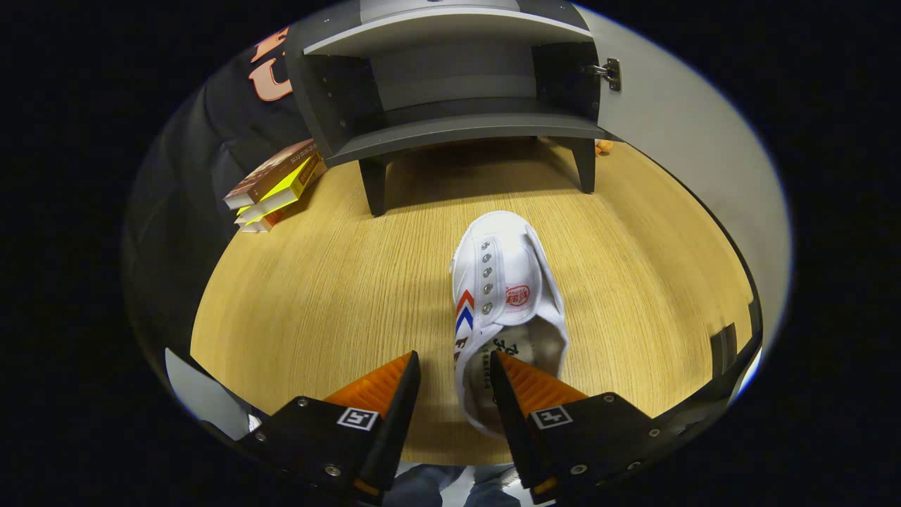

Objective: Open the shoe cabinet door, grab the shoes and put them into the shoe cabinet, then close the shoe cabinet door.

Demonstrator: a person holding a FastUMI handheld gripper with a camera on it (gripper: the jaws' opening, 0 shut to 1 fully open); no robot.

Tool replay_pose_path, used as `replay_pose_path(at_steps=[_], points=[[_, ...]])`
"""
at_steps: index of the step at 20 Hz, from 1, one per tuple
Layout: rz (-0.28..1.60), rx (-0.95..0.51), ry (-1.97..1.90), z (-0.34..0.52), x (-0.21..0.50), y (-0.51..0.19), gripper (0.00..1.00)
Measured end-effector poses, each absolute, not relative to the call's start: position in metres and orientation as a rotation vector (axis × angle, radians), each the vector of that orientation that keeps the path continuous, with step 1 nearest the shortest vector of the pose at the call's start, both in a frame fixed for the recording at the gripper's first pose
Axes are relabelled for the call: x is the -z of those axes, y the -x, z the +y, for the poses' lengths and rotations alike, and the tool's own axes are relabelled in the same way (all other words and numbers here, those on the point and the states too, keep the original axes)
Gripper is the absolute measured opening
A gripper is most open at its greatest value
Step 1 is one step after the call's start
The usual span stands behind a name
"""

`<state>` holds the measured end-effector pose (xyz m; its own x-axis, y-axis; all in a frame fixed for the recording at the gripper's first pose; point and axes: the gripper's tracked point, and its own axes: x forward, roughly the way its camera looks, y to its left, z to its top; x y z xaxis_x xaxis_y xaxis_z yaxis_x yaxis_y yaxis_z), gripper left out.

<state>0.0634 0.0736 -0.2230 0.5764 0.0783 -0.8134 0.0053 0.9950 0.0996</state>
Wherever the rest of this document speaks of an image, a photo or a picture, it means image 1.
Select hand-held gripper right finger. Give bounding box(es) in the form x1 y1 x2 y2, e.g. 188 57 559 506
489 351 659 505

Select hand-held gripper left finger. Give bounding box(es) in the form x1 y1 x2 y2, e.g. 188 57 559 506
236 351 422 506

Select white canvas shoe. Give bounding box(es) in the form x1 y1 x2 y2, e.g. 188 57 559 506
450 211 569 441

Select beige shoe cabinet door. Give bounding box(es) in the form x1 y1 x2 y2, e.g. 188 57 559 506
574 4 794 381

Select metal door hinge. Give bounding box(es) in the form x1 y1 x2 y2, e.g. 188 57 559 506
590 58 622 93

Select person's legs in jeans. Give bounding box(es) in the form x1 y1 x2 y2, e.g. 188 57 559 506
384 463 525 507

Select orange book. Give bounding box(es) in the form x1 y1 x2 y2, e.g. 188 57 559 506
243 165 329 233

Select yellow book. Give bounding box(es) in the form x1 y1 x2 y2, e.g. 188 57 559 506
236 156 321 225

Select brown cover book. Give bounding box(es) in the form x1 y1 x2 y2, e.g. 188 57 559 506
224 139 317 211

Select black backdrop cloth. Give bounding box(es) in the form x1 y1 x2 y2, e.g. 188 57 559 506
123 25 332 353

